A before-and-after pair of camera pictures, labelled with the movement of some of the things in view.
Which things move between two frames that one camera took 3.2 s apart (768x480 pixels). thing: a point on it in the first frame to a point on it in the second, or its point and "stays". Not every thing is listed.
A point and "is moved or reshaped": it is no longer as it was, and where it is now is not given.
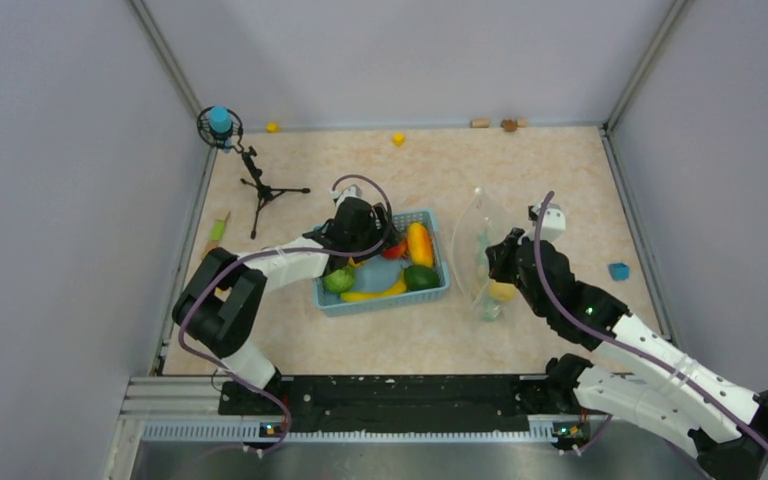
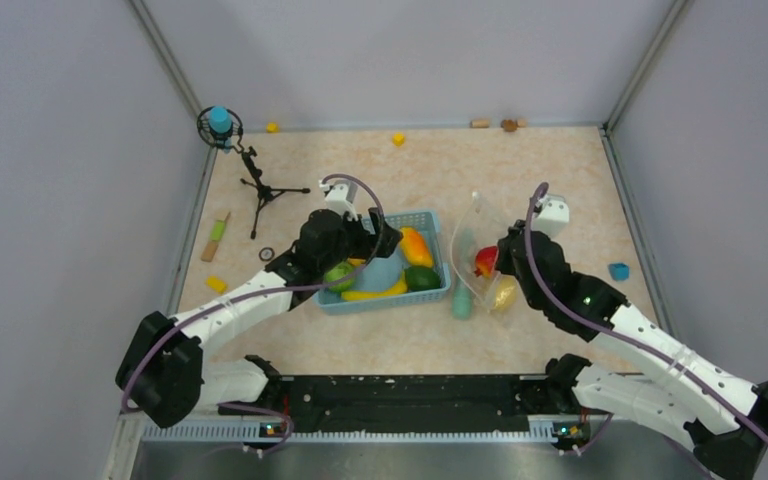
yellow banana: (398, 288) stays
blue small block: (619, 271) stays
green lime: (422, 278) stays
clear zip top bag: (478, 227) is moved or reshaped
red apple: (400, 251) to (485, 261)
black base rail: (405, 403) stays
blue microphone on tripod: (221, 126) stays
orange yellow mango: (420, 244) is moved or reshaped
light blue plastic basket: (382, 273) stays
